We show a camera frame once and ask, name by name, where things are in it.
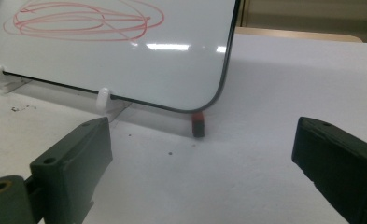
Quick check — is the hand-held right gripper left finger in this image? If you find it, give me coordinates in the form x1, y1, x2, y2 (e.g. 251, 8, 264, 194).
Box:
29, 116, 114, 224

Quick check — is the beige wooden table edge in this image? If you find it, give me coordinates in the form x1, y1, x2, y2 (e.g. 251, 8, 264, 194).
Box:
234, 26, 363, 44

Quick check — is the white whiteboard with red scribbles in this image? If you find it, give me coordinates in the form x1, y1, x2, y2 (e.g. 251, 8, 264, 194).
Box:
0, 0, 242, 114

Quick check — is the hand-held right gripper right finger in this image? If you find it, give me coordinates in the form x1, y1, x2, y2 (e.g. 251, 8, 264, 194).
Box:
291, 116, 367, 224

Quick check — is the red and black whiteboard eraser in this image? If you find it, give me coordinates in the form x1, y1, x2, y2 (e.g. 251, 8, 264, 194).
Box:
191, 111, 206, 139

